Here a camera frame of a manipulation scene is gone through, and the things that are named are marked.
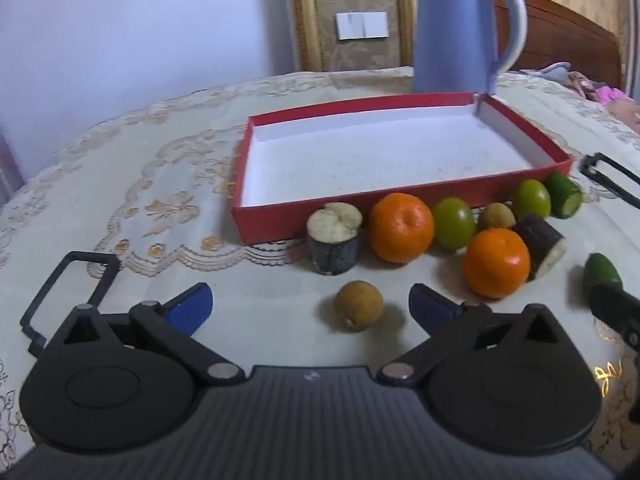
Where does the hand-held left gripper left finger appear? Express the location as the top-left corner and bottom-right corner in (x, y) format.
(20, 251), (247, 388)

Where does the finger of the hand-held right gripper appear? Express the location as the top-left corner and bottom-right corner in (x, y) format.
(579, 152), (640, 202)
(590, 282), (640, 348)

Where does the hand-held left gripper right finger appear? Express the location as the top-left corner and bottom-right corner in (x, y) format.
(376, 283), (582, 387)

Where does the green cucumber piece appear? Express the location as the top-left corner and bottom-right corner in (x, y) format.
(583, 253), (624, 306)
(543, 171), (584, 220)

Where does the green lime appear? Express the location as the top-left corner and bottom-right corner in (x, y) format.
(511, 179), (552, 219)
(432, 197), (476, 251)

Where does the brown longan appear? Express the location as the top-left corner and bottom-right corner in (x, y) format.
(333, 280), (385, 333)

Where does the orange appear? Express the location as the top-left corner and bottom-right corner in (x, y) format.
(368, 192), (435, 265)
(461, 228), (531, 300)

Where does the eggplant piece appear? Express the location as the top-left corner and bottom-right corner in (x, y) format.
(512, 213), (567, 281)
(306, 202), (364, 277)

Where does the small brown kiwi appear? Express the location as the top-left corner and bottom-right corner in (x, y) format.
(477, 203), (516, 231)

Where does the red cardboard box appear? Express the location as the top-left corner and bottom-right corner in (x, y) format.
(231, 91), (574, 246)

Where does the pile of clothes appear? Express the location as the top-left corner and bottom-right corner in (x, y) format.
(520, 61), (640, 134)

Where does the wooden bed headboard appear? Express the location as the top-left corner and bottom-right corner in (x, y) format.
(492, 0), (624, 92)

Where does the cream lace tablecloth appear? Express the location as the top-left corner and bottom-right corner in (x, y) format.
(0, 66), (640, 461)

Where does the blue electric kettle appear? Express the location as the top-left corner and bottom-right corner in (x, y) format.
(410, 0), (529, 97)

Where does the white wall switch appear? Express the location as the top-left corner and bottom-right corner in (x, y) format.
(335, 10), (390, 41)

